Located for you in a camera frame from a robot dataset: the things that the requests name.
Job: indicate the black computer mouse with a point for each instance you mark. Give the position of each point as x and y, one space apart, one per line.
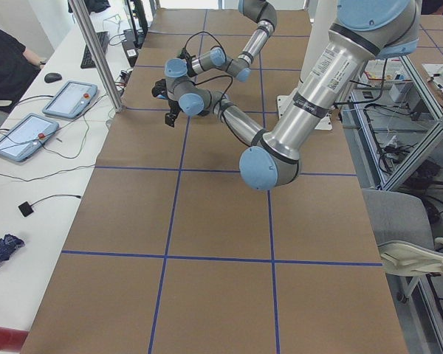
52 77

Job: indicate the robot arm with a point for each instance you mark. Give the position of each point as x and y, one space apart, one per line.
362 31
265 17

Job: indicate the far teach pendant tablet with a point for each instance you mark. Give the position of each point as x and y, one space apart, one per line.
71 100

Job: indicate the black mesh pen cup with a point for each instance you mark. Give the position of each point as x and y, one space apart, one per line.
202 111

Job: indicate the aluminium frame post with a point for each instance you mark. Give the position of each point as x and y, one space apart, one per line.
89 35

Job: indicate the near teach pendant tablet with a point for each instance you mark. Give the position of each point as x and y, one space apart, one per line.
25 138

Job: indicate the folded blue umbrella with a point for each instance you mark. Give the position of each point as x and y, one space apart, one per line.
8 245

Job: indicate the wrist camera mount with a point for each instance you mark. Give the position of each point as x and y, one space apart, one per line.
160 90

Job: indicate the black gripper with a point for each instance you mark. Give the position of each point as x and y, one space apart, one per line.
173 109

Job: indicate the grey office chair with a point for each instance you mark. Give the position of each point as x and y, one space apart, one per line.
404 237

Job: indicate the seated person in black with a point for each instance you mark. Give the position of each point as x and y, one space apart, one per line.
19 66

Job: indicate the small black square device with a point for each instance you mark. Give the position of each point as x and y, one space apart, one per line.
25 209

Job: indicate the teach pendant tablet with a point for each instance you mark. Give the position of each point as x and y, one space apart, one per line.
25 138
71 100

